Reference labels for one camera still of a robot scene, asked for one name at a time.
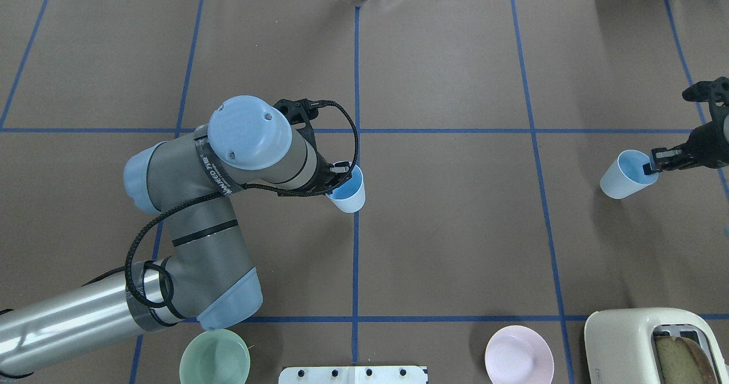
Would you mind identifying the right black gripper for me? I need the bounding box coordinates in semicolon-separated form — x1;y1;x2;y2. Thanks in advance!
642;119;728;175

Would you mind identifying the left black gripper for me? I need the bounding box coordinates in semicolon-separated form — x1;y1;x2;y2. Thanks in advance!
302;145;351;195

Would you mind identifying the light blue cup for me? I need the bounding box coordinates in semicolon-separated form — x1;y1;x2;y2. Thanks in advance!
326;164;366;214
600;149;659;199

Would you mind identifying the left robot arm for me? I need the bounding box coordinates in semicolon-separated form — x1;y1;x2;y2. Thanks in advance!
2;95;360;383

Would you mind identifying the cream toaster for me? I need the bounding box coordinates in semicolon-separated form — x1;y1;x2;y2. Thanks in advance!
584;307;727;383

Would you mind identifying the toast slice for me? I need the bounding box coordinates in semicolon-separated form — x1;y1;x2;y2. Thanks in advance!
654;336;719;383

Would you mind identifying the green bowl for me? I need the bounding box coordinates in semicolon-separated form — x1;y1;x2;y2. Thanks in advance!
179;329;252;383

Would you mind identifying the pink bowl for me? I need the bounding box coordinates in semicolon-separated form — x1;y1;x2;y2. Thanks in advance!
484;325;555;383

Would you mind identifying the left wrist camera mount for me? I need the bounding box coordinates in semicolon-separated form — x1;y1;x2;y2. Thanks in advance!
273;99;326;147

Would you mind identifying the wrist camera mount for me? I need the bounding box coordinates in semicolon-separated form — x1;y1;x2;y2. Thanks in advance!
273;99;326;147
682;76;728;106

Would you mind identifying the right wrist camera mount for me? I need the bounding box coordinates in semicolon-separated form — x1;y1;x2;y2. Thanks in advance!
682;76;728;106

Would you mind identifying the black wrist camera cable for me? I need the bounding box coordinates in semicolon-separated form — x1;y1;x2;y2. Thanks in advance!
125;100;359;309

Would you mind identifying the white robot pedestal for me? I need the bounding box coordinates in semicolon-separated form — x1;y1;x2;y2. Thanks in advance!
278;365;429;383

